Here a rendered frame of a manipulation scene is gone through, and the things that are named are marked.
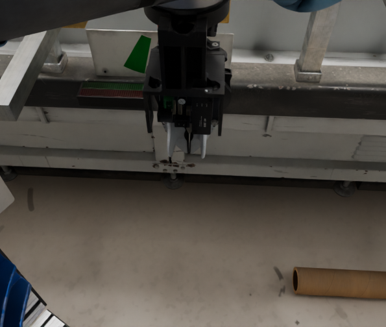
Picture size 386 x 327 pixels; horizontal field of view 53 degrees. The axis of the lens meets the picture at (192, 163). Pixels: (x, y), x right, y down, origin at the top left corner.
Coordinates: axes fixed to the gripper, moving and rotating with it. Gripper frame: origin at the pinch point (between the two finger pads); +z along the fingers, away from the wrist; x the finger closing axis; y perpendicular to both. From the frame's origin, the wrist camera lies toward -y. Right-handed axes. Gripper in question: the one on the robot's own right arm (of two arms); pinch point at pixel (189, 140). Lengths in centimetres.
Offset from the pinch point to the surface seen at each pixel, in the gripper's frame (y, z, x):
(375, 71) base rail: -31.8, 12.6, 34.9
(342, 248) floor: -29, 83, 49
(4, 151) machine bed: -51, 66, -67
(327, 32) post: -28.2, 2.1, 22.0
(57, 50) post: -29.6, 8.7, -27.2
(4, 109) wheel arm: -3.3, -0.7, -24.4
